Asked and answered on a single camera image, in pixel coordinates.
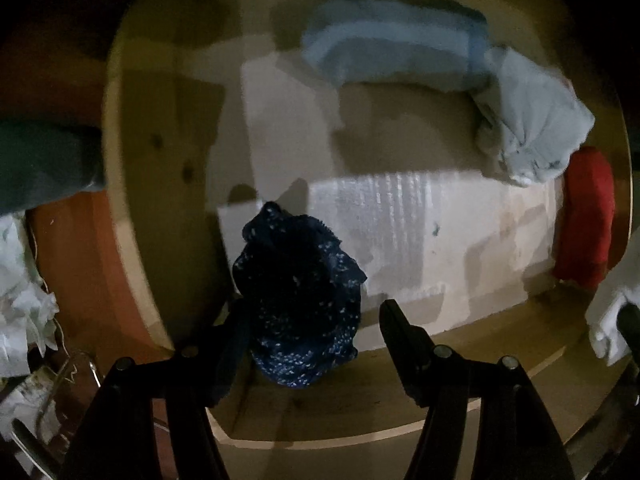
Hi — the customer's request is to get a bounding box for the clear container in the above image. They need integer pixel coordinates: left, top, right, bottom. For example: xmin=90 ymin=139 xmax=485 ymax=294
xmin=10 ymin=350 xmax=101 ymax=480

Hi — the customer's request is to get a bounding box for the white drawer liner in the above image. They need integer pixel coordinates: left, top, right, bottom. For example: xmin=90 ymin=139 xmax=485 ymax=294
xmin=217 ymin=55 xmax=568 ymax=346

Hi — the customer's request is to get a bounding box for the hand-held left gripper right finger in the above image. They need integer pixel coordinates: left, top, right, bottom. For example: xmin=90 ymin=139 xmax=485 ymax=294
xmin=378 ymin=299 xmax=576 ymax=480

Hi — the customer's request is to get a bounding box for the light blue cloth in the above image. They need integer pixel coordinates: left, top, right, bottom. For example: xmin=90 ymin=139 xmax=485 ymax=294
xmin=472 ymin=45 xmax=596 ymax=188

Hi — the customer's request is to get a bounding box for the wooden drawer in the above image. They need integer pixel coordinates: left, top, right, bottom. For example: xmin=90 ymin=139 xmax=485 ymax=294
xmin=102 ymin=0 xmax=633 ymax=461

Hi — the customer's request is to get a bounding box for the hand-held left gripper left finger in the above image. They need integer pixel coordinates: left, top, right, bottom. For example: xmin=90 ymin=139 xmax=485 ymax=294
xmin=60 ymin=305 xmax=253 ymax=480

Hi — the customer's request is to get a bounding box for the dark blue speckled underwear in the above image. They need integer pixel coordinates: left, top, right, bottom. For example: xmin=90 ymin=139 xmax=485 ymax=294
xmin=232 ymin=201 xmax=368 ymax=390

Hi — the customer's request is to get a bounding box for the red cloth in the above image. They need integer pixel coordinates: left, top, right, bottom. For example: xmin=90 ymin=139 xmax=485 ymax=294
xmin=552 ymin=146 xmax=617 ymax=288

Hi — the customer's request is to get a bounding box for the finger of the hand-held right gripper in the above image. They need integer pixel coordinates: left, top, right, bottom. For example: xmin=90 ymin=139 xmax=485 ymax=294
xmin=616 ymin=302 xmax=640 ymax=361

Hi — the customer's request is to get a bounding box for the white cloth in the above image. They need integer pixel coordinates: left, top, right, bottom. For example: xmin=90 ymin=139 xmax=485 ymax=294
xmin=584 ymin=255 xmax=640 ymax=367

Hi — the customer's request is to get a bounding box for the light blue rolled sock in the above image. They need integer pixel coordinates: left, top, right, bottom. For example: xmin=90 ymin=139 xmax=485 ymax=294
xmin=301 ymin=0 xmax=493 ymax=93

